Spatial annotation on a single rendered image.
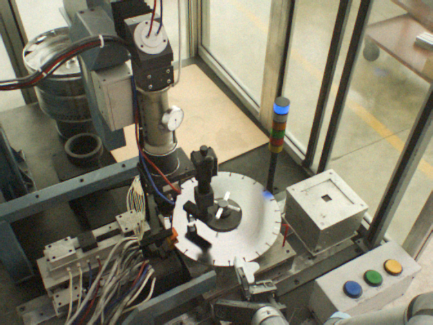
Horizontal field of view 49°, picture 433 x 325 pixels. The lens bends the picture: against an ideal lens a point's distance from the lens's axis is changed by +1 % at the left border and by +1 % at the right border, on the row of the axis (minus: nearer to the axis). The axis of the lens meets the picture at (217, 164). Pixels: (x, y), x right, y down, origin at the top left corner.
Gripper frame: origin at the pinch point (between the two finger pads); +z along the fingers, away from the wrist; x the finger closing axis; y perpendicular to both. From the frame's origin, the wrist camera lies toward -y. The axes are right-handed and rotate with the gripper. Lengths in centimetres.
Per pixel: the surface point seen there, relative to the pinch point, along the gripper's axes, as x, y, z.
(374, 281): -3.3, 35.3, -8.4
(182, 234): 13.0, -11.9, 8.2
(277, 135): 33.6, 22.1, 21.6
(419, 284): -59, 102, 72
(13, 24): 79, -57, 81
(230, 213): 15.8, 2.8, 10.1
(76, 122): 42, -39, 60
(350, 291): -4.1, 27.9, -9.6
